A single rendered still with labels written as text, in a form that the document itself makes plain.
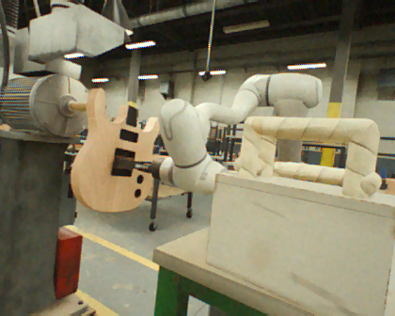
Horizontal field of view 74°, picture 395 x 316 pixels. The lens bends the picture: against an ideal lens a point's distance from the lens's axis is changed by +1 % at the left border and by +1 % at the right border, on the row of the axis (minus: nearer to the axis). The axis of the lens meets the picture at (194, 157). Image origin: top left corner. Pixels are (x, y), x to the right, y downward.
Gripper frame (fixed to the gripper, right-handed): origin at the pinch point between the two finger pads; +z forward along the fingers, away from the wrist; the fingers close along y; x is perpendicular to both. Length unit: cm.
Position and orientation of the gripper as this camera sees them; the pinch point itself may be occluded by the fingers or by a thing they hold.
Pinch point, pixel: (124, 163)
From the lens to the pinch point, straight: 100.2
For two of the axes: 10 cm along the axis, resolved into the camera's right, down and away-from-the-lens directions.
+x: 1.6, -9.9, 0.5
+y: 5.3, 1.3, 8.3
